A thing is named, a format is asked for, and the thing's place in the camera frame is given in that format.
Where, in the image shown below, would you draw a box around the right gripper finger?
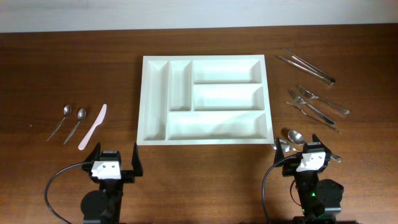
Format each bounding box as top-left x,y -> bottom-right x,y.
274,138 -> 285,166
312,134 -> 332,157

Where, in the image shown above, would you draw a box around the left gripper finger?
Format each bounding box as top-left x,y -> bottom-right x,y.
131,142 -> 144,177
85,142 -> 101,162

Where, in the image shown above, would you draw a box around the pink plastic knife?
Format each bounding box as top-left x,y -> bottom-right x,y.
78,104 -> 108,151

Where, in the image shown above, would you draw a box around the small steel teaspoon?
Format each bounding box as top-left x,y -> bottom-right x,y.
47,105 -> 72,141
63,108 -> 86,144

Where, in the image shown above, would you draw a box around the long steel tongs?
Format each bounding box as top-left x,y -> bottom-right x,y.
275,49 -> 336,86

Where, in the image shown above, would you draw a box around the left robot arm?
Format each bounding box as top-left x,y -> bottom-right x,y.
80,143 -> 144,224

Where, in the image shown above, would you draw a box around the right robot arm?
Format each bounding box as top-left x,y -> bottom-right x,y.
274,135 -> 344,223

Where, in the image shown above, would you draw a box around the large steel spoon lower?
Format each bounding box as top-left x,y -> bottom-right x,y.
271,139 -> 299,152

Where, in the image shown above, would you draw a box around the large steel spoon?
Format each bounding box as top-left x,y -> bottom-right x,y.
271,139 -> 299,152
288,130 -> 343,162

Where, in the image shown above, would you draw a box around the thin small steel fork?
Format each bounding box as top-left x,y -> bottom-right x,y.
285,101 -> 341,134

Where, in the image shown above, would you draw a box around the large steel spoon upper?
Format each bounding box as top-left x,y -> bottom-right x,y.
288,130 -> 343,162

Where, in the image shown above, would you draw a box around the white plastic cutlery tray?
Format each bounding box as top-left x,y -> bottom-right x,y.
137,55 -> 274,146

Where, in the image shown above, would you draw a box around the right black cable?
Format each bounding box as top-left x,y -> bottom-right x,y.
261,154 -> 300,224

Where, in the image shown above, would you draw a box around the black cable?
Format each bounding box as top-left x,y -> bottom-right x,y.
261,154 -> 300,224
44,162 -> 88,224

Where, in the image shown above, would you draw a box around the left black cable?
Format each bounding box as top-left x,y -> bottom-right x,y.
44,162 -> 88,224

